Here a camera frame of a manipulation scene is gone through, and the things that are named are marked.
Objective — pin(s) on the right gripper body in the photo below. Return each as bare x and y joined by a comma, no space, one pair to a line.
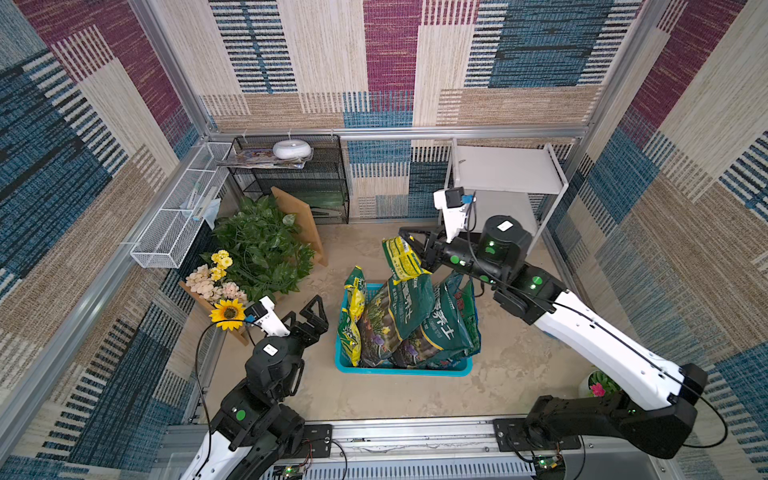
433,252

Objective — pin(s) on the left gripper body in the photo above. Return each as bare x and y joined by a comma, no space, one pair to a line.
299,338

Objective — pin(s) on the green blue pink soil bag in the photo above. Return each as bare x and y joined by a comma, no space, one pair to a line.
469,315

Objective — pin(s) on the dark green soil bag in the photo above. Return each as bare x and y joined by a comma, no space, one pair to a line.
392,315
441,340

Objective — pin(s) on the green yellow fertilizer bag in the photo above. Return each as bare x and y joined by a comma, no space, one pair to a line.
355,294

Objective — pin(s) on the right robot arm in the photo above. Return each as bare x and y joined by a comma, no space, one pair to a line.
655,406

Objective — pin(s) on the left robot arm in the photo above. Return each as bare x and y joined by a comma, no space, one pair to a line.
253,428

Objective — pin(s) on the white metal shelf unit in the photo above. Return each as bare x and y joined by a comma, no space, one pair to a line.
502,180

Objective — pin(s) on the yellow sunflower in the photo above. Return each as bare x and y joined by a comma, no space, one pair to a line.
228,315

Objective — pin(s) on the green leafy artificial plant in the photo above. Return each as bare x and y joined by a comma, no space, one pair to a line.
268,257

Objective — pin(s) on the wooden board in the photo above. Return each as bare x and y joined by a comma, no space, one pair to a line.
304,220

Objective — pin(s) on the small yellow flowers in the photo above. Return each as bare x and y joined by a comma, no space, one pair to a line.
221,262

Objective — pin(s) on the pale pink flower bouquet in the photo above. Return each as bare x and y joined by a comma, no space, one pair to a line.
211,285

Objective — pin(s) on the white round device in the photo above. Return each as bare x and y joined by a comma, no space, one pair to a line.
291,149

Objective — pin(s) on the magazine on rack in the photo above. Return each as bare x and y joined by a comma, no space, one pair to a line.
263,159

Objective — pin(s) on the pink flower pot plant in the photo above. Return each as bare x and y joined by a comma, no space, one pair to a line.
598,384

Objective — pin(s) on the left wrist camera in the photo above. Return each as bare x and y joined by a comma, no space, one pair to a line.
262,314

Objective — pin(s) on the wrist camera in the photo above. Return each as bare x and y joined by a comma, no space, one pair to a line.
454,205
262,314

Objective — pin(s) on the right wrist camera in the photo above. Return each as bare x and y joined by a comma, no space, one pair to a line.
454,205

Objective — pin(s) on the black wire mesh rack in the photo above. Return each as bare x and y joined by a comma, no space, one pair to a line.
321,182

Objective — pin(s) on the white wire wall basket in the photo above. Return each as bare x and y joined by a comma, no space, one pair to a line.
191,203

